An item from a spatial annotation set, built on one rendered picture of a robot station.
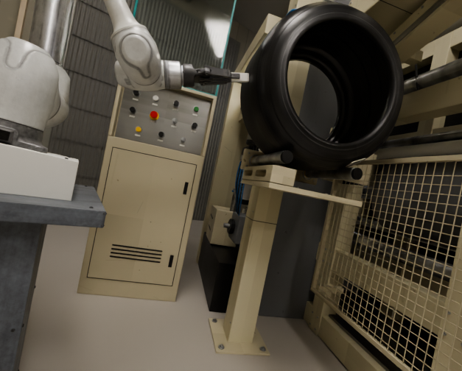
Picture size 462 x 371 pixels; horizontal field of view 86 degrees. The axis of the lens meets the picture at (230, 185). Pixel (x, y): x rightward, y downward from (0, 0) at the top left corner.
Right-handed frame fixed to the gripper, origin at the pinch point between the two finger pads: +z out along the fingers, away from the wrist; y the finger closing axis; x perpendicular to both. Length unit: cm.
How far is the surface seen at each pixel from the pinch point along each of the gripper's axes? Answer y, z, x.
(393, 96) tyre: -13, 54, 9
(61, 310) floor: 44, -83, 98
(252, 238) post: 25, 10, 67
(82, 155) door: 291, -148, 4
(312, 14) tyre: -12.5, 22.5, -16.5
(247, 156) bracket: 22.8, 8.8, 27.3
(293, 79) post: 25.1, 34.3, -9.3
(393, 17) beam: 6, 73, -31
